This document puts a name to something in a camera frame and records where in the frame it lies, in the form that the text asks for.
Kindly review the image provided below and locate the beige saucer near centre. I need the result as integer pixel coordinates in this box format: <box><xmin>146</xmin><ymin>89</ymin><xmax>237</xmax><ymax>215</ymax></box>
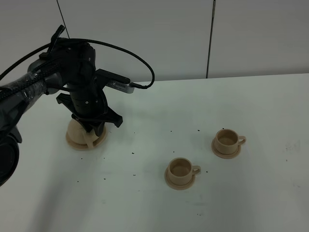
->
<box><xmin>164</xmin><ymin>169</ymin><xmax>196</xmax><ymax>190</ymax></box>

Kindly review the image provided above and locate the beige teacup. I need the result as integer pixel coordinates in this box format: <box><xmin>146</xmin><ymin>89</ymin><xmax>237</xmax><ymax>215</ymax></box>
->
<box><xmin>214</xmin><ymin>129</ymin><xmax>247</xmax><ymax>155</ymax></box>
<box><xmin>167</xmin><ymin>158</ymin><xmax>201</xmax><ymax>185</ymax></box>

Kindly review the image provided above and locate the beige round teapot saucer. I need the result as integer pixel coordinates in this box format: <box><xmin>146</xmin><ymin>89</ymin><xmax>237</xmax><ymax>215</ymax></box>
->
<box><xmin>65</xmin><ymin>125</ymin><xmax>108</xmax><ymax>151</ymax></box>

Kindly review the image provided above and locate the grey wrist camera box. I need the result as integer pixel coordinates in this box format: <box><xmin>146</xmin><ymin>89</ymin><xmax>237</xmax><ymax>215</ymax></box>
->
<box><xmin>95</xmin><ymin>69</ymin><xmax>134</xmax><ymax>94</ymax></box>

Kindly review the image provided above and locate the beige teacup far right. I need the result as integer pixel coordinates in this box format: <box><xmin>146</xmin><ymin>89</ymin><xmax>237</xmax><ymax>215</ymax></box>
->
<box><xmin>214</xmin><ymin>129</ymin><xmax>247</xmax><ymax>155</ymax></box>

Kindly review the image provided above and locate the black braided camera cable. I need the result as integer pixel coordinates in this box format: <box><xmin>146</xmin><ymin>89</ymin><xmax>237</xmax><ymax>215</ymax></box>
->
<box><xmin>0</xmin><ymin>25</ymin><xmax>155</xmax><ymax>89</ymax></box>

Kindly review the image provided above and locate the beige ceramic teapot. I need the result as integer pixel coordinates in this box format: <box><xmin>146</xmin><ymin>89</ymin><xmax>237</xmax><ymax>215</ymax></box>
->
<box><xmin>67</xmin><ymin>115</ymin><xmax>105</xmax><ymax>149</ymax></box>

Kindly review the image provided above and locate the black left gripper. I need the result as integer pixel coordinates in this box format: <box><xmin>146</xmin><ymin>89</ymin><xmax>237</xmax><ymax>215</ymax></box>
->
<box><xmin>56</xmin><ymin>45</ymin><xmax>123</xmax><ymax>137</ymax></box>

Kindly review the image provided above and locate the beige saucer far right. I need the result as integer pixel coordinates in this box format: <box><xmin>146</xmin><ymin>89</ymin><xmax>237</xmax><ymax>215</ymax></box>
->
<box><xmin>211</xmin><ymin>138</ymin><xmax>241</xmax><ymax>159</ymax></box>

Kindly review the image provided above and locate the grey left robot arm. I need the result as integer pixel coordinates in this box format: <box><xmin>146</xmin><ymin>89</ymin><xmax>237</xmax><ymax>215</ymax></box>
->
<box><xmin>0</xmin><ymin>42</ymin><xmax>123</xmax><ymax>184</ymax></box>

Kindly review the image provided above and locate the beige teacup near centre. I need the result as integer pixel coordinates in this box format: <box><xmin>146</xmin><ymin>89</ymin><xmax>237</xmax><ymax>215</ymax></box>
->
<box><xmin>167</xmin><ymin>158</ymin><xmax>201</xmax><ymax>185</ymax></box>

